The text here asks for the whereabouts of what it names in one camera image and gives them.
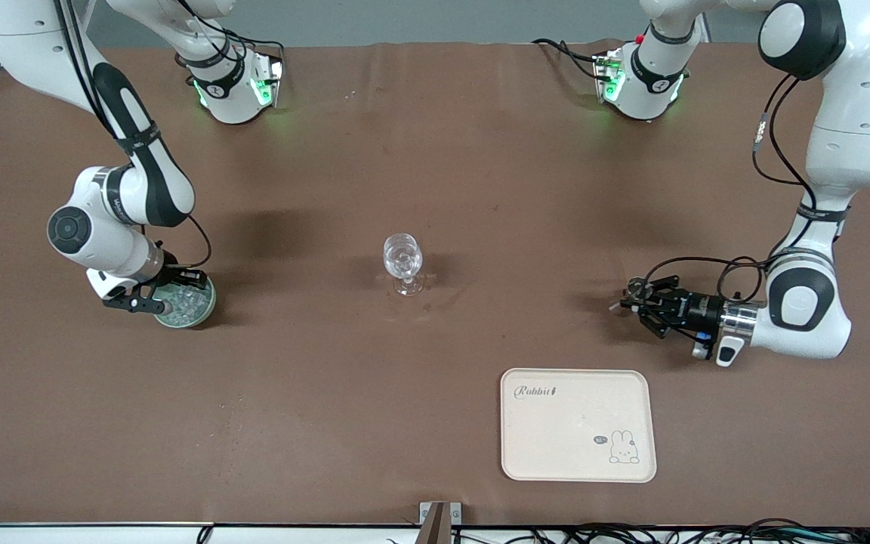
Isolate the clear ice cubes pile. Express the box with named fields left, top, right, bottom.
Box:
left=166, top=284, right=211, bottom=323

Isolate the steel double jigger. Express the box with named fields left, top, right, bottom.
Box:
left=609, top=277, right=653, bottom=312

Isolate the clear stemmed wine glass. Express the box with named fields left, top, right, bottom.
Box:
left=382, top=233, right=427, bottom=297

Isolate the pale green ceramic bowl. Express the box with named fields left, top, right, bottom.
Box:
left=153, top=274, right=218, bottom=330

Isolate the cream rabbit print tray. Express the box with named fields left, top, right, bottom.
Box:
left=500, top=368, right=658, bottom=484

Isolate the large table cover mat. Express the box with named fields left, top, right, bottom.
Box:
left=0, top=39, right=870, bottom=527

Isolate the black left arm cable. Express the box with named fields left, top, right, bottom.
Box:
left=643, top=72, right=818, bottom=304

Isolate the black cable bundle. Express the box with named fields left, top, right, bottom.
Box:
left=386, top=518, right=870, bottom=544

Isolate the black base cable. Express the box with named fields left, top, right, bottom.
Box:
left=531, top=36, right=611, bottom=81
left=174, top=0, right=286, bottom=85

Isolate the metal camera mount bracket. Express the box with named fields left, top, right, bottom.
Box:
left=418, top=501, right=462, bottom=544

